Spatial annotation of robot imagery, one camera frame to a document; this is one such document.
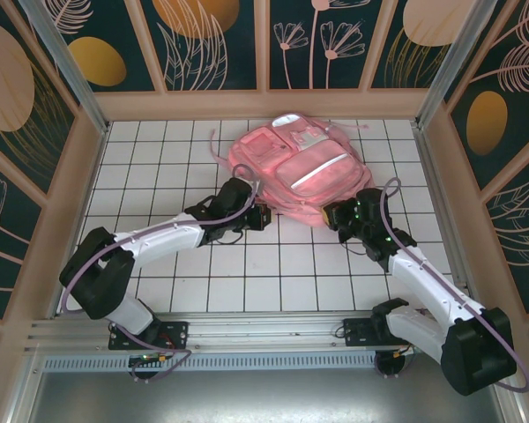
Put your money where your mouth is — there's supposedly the pink student backpack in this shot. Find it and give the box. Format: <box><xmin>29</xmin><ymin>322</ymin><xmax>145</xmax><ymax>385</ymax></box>
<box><xmin>208</xmin><ymin>112</ymin><xmax>375</xmax><ymax>228</ymax></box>

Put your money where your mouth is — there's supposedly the grey metal sheet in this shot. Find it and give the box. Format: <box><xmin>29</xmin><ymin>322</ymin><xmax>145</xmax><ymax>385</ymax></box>
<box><xmin>30</xmin><ymin>372</ymin><xmax>508</xmax><ymax>423</ymax></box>

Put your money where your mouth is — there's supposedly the aluminium side rail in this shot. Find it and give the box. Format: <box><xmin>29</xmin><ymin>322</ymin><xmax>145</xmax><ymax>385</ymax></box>
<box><xmin>412</xmin><ymin>121</ymin><xmax>484</xmax><ymax>314</ymax></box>

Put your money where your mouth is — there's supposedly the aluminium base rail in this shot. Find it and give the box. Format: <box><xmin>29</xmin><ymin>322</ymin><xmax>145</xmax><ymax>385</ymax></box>
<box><xmin>24</xmin><ymin>310</ymin><xmax>502</xmax><ymax>353</ymax></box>

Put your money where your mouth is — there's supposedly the slotted grey cable duct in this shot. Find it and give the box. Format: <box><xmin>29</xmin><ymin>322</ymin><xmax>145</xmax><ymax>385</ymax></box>
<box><xmin>41</xmin><ymin>354</ymin><xmax>486</xmax><ymax>372</ymax></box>

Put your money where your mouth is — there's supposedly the aluminium corner post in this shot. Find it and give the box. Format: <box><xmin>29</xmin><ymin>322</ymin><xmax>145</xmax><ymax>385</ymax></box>
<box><xmin>16</xmin><ymin>0</ymin><xmax>112</xmax><ymax>136</ymax></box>
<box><xmin>414</xmin><ymin>0</ymin><xmax>503</xmax><ymax>129</ymax></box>

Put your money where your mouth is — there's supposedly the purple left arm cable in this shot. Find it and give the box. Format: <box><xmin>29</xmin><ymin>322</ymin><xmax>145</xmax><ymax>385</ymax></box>
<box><xmin>60</xmin><ymin>163</ymin><xmax>264</xmax><ymax>315</ymax></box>

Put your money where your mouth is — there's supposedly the aluminium frame bar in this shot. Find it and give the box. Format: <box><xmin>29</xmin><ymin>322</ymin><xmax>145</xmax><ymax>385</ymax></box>
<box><xmin>484</xmin><ymin>347</ymin><xmax>528</xmax><ymax>423</ymax></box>
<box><xmin>6</xmin><ymin>352</ymin><xmax>43</xmax><ymax>423</ymax></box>

